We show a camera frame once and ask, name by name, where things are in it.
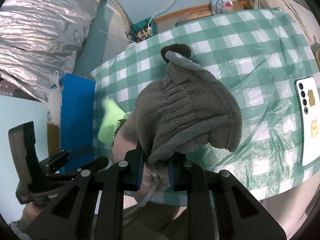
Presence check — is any light green cloth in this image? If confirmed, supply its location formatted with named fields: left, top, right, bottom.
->
left=98, top=99, right=129, bottom=145

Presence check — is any blue cardboard box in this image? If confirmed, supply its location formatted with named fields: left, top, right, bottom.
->
left=59, top=74, right=95, bottom=173

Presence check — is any green checked tablecloth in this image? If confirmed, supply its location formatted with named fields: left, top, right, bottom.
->
left=92, top=9, right=319, bottom=200

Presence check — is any white smartphone with stickers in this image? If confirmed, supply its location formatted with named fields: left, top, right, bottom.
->
left=295, top=77, right=320, bottom=166

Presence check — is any white power cable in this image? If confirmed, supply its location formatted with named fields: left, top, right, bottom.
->
left=147, top=0, right=193, bottom=29

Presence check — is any white plastic bag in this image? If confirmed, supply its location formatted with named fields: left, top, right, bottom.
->
left=210, top=0, right=236, bottom=15

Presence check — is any teal basket with power strip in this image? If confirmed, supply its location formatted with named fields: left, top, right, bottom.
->
left=128, top=17, right=158, bottom=43

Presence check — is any silver foil cover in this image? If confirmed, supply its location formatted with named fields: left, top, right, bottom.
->
left=1, top=0, right=100, bottom=102

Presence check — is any grey fleece slipper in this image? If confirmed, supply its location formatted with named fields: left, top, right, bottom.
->
left=111, top=43, right=243, bottom=207

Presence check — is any left hand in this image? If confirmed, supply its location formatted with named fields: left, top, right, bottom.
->
left=25, top=202, right=45, bottom=220

